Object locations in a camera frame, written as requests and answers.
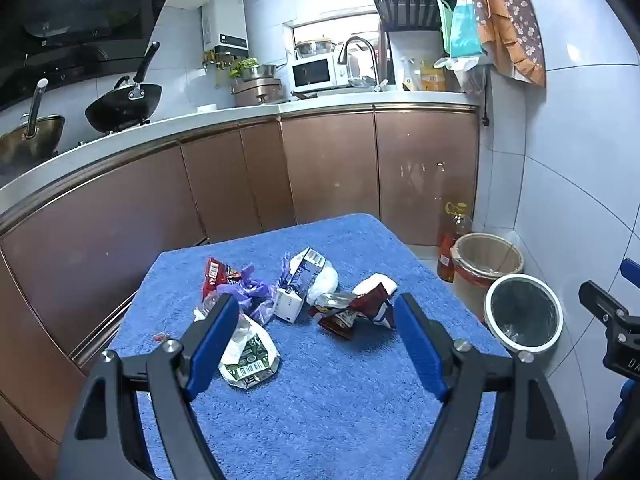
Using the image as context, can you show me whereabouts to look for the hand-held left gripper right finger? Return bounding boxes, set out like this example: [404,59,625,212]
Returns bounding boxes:
[392,292,581,480]

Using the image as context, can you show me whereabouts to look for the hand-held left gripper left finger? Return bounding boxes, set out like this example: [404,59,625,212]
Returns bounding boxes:
[59,292,241,480]

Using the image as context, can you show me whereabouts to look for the clear plastic wrapper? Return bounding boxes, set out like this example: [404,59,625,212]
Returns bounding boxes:
[193,294,221,322]

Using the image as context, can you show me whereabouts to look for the green white drink carton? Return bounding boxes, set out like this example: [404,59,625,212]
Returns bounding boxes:
[218,314,281,390]

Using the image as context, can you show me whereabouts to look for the purple plastic bag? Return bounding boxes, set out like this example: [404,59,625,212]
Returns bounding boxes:
[216,266,282,326]

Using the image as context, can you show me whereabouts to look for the dark red snack wrapper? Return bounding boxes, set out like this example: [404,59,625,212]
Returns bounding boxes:
[350,282,397,330]

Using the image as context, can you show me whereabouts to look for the white bin with black liner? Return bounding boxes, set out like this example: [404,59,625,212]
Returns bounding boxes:
[483,273,564,356]

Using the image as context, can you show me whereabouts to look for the small white tissue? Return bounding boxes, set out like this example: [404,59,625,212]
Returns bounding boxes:
[353,273,399,297]

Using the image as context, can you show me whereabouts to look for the red foil-lined wrapper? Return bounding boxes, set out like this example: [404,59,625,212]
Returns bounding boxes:
[307,292,362,342]

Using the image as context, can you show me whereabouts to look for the blue white drink carton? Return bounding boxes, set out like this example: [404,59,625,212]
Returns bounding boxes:
[273,247,328,323]

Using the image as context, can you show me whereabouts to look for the white tissue wad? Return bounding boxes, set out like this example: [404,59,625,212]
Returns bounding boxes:
[307,265,340,306]

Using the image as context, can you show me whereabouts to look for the person's right hand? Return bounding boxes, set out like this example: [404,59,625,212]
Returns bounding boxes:
[606,379,640,441]

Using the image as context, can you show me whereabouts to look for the cooking oil bottle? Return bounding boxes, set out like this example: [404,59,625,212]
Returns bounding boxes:
[436,201,473,283]

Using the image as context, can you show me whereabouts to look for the blue towel covered table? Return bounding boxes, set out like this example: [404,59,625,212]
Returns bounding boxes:
[107,213,513,480]

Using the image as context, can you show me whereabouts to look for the beige bin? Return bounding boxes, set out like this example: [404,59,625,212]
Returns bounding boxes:
[450,232,526,321]

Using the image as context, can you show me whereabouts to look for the kitchen counter with brown cabinets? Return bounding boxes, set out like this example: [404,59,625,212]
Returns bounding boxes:
[0,92,482,466]

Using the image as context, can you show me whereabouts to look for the black wok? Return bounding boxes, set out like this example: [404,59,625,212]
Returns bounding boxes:
[84,41,164,136]

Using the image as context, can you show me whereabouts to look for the copper pots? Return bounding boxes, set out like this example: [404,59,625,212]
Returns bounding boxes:
[230,77,286,108]

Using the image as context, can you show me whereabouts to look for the white plastic bag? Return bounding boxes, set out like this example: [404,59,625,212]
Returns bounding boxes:
[434,55,488,95]

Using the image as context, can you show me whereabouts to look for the yellow bottle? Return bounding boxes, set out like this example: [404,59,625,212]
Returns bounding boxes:
[419,57,447,92]

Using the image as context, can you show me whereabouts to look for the orange floral apron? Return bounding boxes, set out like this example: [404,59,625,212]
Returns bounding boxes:
[467,0,547,88]

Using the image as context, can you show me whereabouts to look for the steel bowl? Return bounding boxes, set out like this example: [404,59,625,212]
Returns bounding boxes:
[239,62,288,82]

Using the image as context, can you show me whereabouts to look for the brass pan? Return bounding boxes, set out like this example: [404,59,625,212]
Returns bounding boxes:
[0,78,67,171]

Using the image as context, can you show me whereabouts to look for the green leafy vegetables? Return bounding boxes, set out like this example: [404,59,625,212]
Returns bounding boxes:
[229,57,261,80]

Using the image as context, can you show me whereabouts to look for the white microwave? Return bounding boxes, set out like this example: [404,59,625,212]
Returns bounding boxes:
[288,54,337,93]

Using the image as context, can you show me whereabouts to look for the teal bag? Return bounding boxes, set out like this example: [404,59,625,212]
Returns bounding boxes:
[449,0,485,60]

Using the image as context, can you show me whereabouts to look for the green cutting board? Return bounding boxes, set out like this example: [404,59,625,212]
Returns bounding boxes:
[436,0,456,56]

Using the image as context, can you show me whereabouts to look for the pot with glass lid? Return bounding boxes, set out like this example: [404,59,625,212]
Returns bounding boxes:
[294,35,337,60]

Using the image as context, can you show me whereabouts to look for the steel faucet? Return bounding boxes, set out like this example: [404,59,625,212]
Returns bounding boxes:
[337,36,388,92]

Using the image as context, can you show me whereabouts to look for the white water heater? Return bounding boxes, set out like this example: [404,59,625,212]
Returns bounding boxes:
[200,0,250,58]

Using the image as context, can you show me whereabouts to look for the black range hood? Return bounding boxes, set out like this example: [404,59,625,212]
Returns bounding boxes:
[0,0,181,111]

